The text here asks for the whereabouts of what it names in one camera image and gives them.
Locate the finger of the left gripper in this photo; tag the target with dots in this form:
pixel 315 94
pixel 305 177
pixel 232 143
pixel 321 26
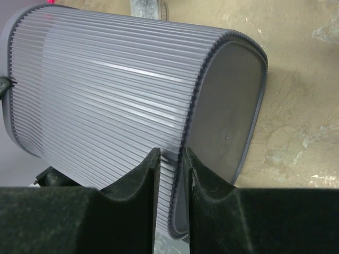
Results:
pixel 5 85

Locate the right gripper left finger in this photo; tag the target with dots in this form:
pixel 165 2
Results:
pixel 117 219

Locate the clear plastic label card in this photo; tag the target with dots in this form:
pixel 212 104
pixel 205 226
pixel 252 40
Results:
pixel 149 9

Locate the grey ribbed laundry basket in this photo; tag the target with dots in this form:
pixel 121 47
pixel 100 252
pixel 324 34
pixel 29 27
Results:
pixel 94 92

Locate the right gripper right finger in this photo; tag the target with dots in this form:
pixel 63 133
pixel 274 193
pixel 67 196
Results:
pixel 227 219

